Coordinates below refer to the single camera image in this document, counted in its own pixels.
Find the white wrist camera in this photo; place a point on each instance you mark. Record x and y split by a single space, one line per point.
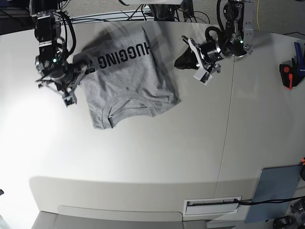
69 99
203 76

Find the grey T-shirt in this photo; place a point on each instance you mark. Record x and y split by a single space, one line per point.
124 79

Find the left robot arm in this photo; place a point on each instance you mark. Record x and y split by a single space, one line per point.
232 38

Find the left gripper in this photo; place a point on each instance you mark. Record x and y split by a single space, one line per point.
206 55

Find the blue bar clamp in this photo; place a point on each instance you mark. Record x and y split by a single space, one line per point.
299 55

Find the blue grey flat board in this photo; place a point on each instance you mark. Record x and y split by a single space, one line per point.
273 183

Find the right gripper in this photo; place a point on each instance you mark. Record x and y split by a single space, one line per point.
62 78

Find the black orange bar clamp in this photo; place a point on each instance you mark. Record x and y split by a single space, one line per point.
293 75

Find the black orange tool at edge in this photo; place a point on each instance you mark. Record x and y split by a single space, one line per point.
302 171

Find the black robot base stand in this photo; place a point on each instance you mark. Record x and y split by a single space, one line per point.
163 12

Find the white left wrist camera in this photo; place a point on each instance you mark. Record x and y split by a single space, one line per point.
203 76

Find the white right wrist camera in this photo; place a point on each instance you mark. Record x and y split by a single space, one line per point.
69 99

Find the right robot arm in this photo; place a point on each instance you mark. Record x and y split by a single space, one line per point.
51 63

